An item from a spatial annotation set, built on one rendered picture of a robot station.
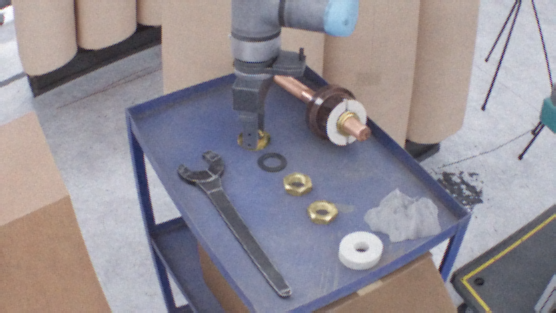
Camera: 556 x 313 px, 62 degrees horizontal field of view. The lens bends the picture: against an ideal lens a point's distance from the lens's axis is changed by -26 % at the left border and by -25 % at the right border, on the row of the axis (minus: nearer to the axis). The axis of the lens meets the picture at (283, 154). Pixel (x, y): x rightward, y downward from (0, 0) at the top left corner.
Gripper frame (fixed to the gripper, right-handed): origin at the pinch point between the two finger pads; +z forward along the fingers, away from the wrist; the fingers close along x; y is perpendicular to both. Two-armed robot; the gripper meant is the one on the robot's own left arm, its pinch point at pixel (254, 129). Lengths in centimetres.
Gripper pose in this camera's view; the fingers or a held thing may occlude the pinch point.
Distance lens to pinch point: 117.3
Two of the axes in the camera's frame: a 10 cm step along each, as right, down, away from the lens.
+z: -0.3, 7.8, 6.2
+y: -9.8, -1.5, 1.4
